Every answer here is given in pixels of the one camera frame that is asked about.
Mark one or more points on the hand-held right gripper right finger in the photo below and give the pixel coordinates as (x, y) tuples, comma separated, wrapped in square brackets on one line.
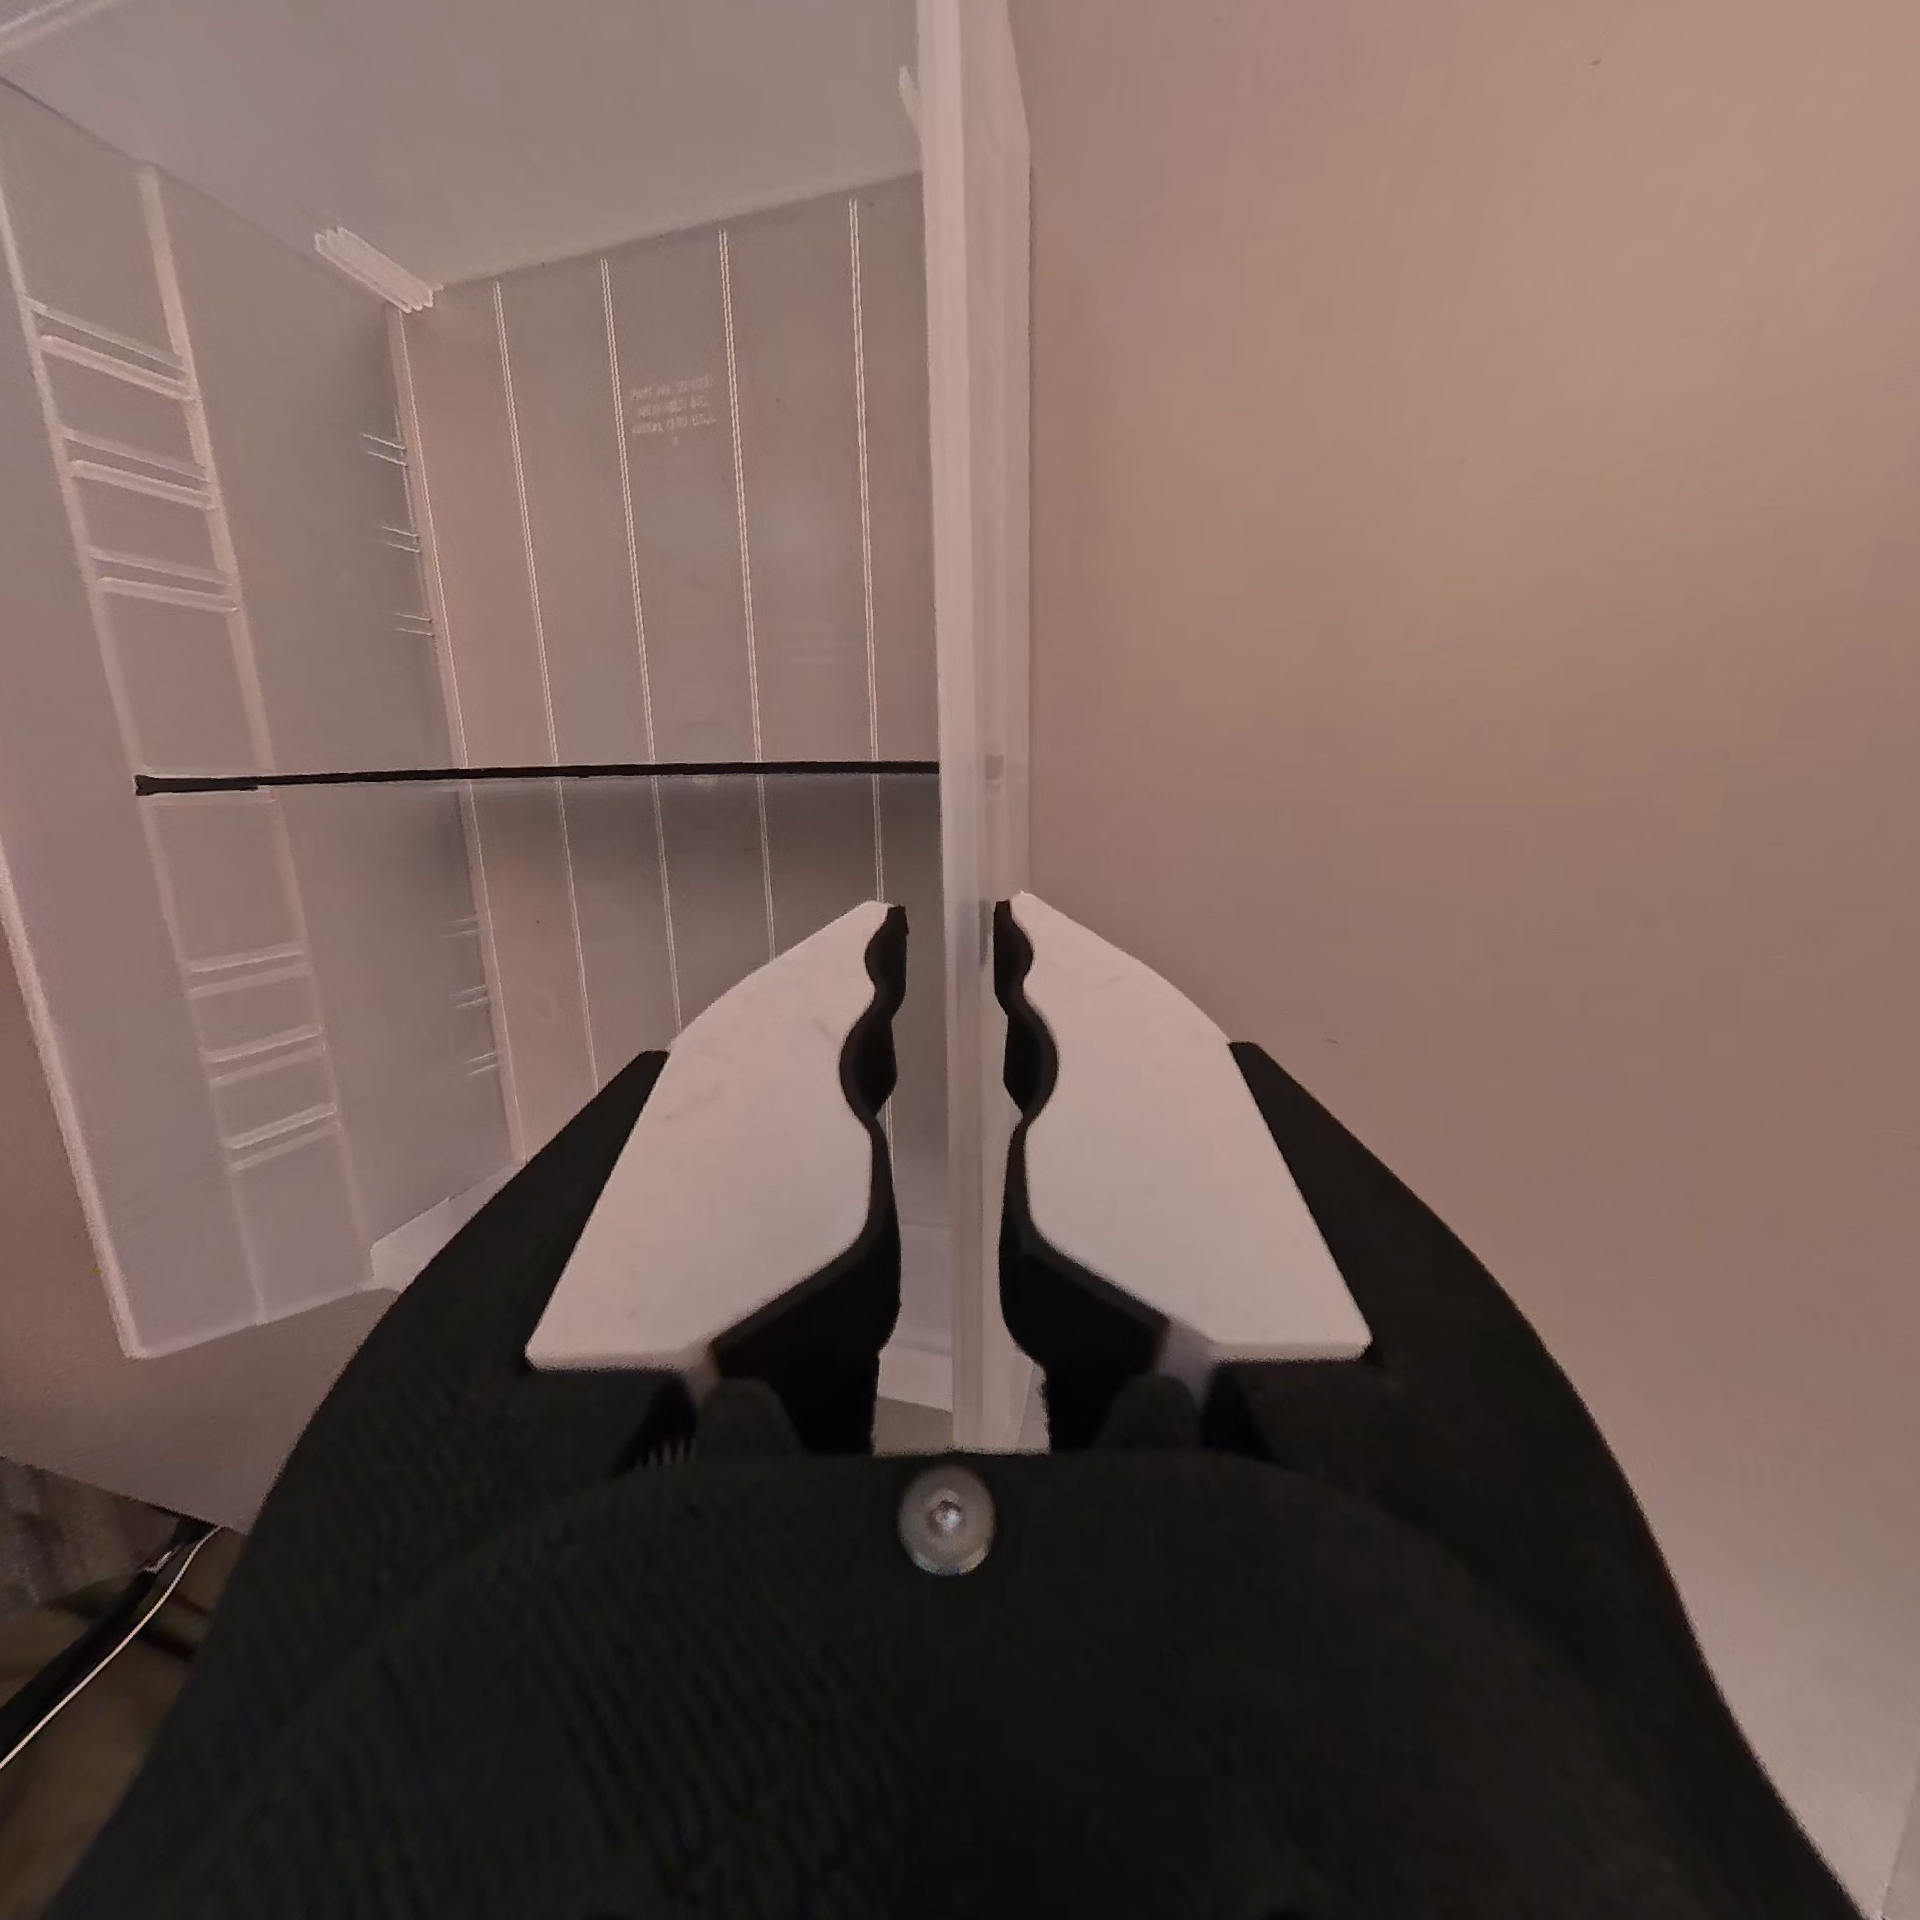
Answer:
[(1170, 1185)]

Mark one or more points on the black divider plate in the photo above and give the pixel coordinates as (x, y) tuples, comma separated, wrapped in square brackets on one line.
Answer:
[(525, 772)]

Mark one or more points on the clear plastic bin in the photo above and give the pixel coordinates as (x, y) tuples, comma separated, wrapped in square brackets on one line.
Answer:
[(661, 600)]

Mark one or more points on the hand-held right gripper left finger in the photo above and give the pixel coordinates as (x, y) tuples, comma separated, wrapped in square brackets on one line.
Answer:
[(720, 1185)]

